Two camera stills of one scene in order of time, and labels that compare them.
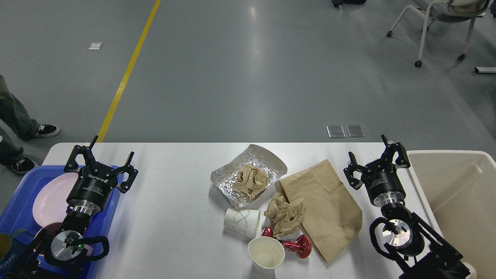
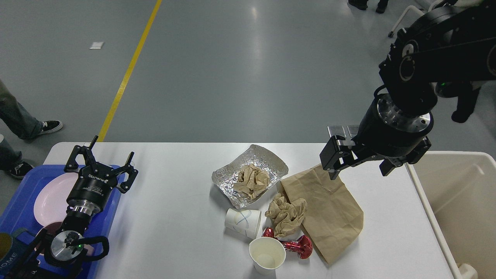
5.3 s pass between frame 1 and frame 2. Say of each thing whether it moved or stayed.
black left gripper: stayed
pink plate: stayed
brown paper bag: stayed
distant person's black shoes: moved
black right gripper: moved
